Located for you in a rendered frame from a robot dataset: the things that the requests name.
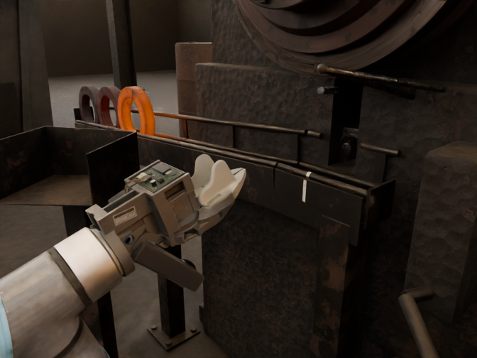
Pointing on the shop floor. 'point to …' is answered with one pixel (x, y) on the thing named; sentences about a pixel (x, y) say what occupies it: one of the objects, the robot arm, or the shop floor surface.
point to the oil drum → (186, 79)
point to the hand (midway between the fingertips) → (238, 179)
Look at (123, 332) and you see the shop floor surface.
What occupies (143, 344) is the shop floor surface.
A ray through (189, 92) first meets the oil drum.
